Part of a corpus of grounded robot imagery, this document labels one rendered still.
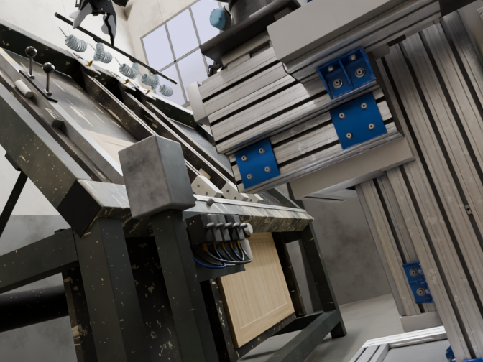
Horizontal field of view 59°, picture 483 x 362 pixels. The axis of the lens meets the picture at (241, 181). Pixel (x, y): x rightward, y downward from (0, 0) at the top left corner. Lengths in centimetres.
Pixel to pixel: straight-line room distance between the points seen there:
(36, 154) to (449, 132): 105
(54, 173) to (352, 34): 85
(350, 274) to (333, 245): 35
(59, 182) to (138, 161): 26
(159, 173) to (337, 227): 383
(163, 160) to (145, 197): 10
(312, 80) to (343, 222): 391
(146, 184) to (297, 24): 52
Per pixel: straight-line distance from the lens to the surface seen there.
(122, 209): 118
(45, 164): 128
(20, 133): 137
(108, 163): 146
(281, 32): 78
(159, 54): 633
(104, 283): 113
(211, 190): 184
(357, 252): 470
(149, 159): 105
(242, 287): 226
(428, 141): 98
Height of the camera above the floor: 54
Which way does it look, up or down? 13 degrees up
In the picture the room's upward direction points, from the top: 16 degrees counter-clockwise
